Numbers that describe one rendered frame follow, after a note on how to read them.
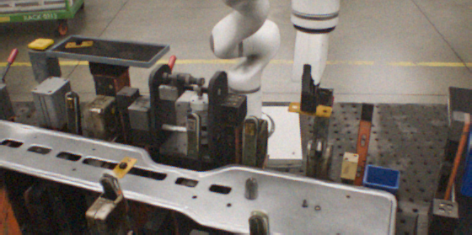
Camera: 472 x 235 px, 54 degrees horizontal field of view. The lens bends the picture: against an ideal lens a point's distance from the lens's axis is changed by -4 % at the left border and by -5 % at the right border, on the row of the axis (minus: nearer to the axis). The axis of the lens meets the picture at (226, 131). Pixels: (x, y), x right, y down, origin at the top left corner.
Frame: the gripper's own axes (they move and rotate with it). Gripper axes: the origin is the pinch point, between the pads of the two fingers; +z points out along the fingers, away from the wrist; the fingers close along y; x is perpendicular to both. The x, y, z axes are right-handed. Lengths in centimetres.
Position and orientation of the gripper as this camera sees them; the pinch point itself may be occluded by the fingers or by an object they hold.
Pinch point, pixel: (309, 98)
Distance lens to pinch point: 95.2
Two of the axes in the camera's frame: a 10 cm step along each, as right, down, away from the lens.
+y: -3.4, 5.2, -7.8
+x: 9.4, 1.6, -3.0
